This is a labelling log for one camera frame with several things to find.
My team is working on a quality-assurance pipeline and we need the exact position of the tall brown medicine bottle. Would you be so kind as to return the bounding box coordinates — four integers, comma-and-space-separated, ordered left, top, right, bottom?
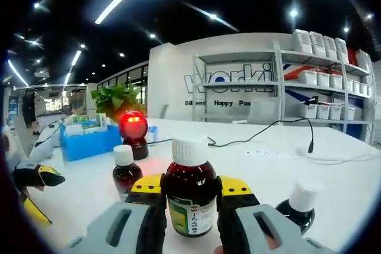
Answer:
165, 137, 217, 239

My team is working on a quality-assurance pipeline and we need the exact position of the black handheld device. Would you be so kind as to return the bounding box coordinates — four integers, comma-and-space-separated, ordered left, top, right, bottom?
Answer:
300, 95, 319, 106

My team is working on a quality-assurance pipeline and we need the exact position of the white table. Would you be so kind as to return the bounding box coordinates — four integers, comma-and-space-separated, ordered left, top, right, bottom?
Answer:
17, 117, 381, 254

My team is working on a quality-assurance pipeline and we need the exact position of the black scanner cable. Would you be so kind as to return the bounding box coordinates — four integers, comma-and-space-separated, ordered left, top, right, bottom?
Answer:
147, 117, 316, 154

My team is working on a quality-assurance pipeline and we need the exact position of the green white medicine box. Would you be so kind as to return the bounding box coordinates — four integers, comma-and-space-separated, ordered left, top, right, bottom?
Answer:
71, 113, 101, 127

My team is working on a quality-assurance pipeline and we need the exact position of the black round barcode scanner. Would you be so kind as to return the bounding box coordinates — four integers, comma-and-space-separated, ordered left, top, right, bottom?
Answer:
118, 110, 149, 161

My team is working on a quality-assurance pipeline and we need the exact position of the red storage box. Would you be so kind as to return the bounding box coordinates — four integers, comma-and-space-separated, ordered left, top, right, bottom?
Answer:
346, 48, 358, 66

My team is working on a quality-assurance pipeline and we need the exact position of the grey metal shelving rack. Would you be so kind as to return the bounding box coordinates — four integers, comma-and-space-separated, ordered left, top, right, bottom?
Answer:
192, 39, 376, 142

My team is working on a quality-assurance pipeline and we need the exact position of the large white box blue lettering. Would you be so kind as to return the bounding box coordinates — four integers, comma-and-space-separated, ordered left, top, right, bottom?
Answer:
64, 123, 85, 137

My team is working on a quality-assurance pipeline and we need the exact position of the white power strip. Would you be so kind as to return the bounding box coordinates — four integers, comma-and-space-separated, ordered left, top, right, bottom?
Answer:
245, 148, 286, 158

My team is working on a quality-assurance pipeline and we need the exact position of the row of white storage bins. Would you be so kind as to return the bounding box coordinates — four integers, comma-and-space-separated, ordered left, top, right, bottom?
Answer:
290, 29, 374, 121

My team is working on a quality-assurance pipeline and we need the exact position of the green potted plant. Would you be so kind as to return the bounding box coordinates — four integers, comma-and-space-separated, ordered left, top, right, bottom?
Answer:
90, 83, 146, 121

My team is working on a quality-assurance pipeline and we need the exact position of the small brown medicine bottle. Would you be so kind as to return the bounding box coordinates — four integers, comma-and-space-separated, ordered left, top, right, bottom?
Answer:
275, 181, 324, 236

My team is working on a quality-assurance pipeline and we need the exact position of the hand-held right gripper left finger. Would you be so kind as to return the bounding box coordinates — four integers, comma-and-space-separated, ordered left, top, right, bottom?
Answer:
64, 173, 167, 254

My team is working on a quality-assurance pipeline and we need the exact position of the blue plastic bin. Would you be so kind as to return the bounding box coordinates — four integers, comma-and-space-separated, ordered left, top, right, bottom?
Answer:
59, 121, 123, 162

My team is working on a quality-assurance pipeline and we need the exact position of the white cable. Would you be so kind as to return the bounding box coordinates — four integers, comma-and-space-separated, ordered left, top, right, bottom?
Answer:
297, 146, 381, 165

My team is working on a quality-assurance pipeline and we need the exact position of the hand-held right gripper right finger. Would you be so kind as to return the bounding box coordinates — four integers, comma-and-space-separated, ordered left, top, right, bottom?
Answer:
216, 175, 331, 254

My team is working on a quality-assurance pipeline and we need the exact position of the wide brown medicine bottle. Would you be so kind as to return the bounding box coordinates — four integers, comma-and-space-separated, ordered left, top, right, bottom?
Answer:
112, 145, 143, 203

